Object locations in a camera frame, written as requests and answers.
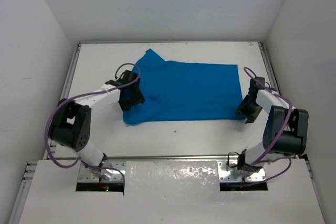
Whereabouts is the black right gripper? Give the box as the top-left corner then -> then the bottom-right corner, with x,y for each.
236,95 -> 263,123

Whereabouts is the blue t shirt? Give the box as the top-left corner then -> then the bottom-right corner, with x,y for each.
123,49 -> 243,125

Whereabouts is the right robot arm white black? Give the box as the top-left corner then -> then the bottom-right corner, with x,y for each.
236,77 -> 309,174

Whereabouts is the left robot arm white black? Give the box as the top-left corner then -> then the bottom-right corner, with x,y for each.
45,70 -> 145,167

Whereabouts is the white front cover panel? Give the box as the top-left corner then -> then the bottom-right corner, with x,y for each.
20,159 -> 324,223

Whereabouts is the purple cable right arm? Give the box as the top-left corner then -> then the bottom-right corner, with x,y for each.
243,67 -> 293,187

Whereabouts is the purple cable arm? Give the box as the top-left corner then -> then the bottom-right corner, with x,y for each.
44,62 -> 141,189
243,67 -> 293,187

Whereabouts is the silver metal base rail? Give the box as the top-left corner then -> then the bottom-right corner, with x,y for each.
77,155 -> 267,183

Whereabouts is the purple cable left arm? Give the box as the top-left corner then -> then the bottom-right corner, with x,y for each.
44,62 -> 141,189

